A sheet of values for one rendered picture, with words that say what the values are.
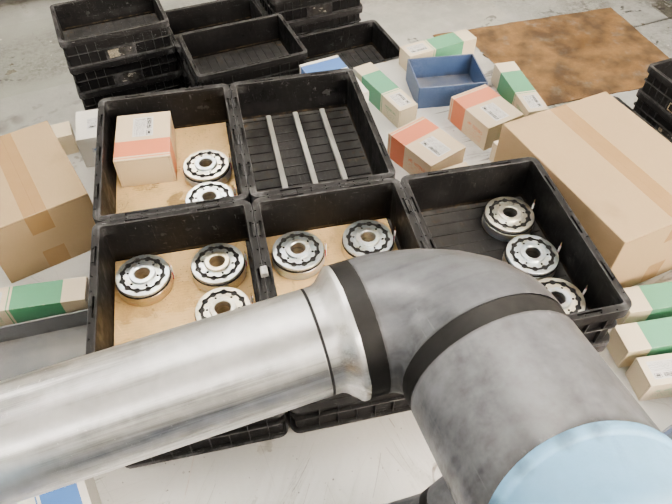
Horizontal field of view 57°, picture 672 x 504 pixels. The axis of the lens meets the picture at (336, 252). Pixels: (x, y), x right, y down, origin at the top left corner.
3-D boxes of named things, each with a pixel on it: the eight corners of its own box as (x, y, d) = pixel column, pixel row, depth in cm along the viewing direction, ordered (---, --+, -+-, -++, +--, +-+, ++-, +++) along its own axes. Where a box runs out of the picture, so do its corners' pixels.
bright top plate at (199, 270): (246, 280, 116) (246, 278, 116) (193, 288, 115) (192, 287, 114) (241, 241, 122) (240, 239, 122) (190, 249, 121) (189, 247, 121)
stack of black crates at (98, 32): (174, 81, 281) (152, -15, 246) (191, 119, 263) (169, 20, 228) (84, 102, 270) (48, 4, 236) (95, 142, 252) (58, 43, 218)
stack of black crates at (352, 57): (370, 89, 277) (374, 18, 251) (401, 127, 259) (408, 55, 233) (287, 110, 267) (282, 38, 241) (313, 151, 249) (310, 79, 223)
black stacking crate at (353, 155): (392, 216, 133) (396, 177, 125) (257, 238, 129) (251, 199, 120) (350, 108, 158) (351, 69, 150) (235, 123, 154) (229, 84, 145)
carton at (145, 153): (125, 141, 146) (116, 116, 141) (176, 136, 148) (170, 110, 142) (122, 187, 136) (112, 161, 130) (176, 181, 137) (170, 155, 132)
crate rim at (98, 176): (251, 207, 122) (250, 198, 120) (95, 231, 117) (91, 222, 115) (229, 90, 147) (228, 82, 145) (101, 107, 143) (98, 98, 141)
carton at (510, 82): (490, 81, 185) (494, 63, 181) (509, 78, 186) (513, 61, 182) (523, 129, 170) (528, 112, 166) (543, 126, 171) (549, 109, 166)
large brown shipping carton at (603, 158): (486, 187, 155) (502, 123, 140) (580, 154, 163) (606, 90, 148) (591, 304, 132) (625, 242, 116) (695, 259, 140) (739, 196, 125)
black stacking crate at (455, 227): (610, 345, 112) (634, 309, 103) (457, 376, 108) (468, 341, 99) (522, 197, 137) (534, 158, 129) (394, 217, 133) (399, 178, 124)
